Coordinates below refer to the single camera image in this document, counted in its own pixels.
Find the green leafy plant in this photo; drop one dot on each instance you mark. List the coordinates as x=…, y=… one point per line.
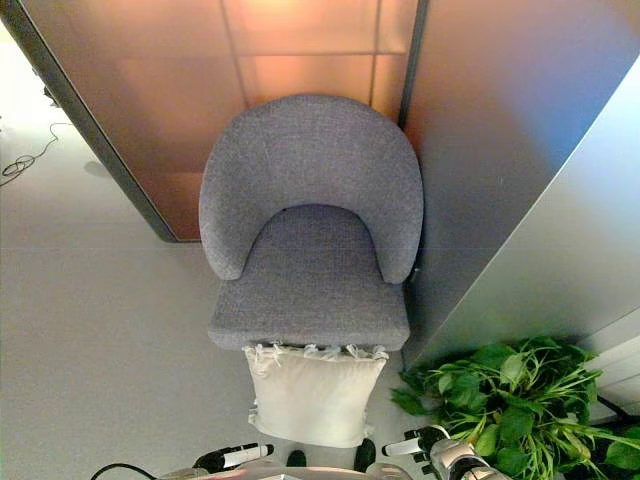
x=520, y=415

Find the black robot foot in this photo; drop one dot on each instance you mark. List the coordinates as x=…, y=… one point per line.
x=365, y=455
x=297, y=461

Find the copper partition screen dark frame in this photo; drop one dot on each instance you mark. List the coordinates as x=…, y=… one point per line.
x=165, y=100

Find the silver robot torso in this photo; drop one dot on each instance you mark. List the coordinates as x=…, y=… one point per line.
x=300, y=474

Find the white tasselled pillow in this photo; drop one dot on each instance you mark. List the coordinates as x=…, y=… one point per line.
x=315, y=395

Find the grey fabric armchair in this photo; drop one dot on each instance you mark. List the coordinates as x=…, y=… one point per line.
x=310, y=150

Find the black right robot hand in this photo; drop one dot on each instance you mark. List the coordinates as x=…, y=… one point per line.
x=415, y=442

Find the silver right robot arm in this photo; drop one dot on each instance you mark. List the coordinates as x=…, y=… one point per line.
x=462, y=462

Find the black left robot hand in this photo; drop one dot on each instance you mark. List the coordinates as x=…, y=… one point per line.
x=240, y=457

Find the black left robot foot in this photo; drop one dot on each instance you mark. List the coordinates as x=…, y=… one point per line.
x=297, y=461

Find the black right robot foot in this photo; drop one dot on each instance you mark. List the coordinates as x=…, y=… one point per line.
x=365, y=455

